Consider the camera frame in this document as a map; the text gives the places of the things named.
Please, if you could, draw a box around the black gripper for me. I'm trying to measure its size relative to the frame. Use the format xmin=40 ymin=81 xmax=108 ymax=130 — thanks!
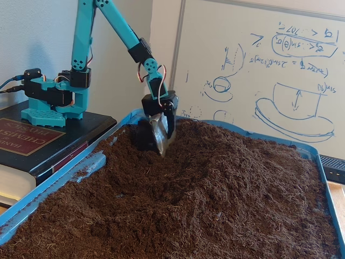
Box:
xmin=141 ymin=90 xmax=180 ymax=158

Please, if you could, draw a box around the brown fibrous soil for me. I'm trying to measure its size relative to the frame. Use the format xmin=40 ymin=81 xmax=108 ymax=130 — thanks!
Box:
xmin=0 ymin=118 xmax=342 ymax=259

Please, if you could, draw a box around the teal five-joint robot arm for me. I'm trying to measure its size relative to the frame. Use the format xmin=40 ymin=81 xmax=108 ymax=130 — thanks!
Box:
xmin=20 ymin=0 xmax=169 ymax=128

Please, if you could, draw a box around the blue plastic tray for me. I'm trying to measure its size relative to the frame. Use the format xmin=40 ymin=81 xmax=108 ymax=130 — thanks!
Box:
xmin=0 ymin=107 xmax=345 ymax=259

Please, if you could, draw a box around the whiteboard with blue drawings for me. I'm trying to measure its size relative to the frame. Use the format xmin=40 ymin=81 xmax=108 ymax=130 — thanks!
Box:
xmin=165 ymin=0 xmax=345 ymax=158

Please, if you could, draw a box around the black chemistry physics handbook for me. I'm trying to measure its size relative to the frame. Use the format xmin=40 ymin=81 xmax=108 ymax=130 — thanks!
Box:
xmin=0 ymin=101 xmax=118 ymax=209

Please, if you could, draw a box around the perforated box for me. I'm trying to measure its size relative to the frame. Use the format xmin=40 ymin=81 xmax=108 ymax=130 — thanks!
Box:
xmin=319 ymin=154 xmax=345 ymax=186

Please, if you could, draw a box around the black power cable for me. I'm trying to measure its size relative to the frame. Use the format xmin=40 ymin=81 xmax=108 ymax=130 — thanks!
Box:
xmin=0 ymin=86 xmax=26 ymax=94

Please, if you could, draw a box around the blue usb cable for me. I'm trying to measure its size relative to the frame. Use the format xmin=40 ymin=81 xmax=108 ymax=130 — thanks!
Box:
xmin=0 ymin=76 xmax=24 ymax=91

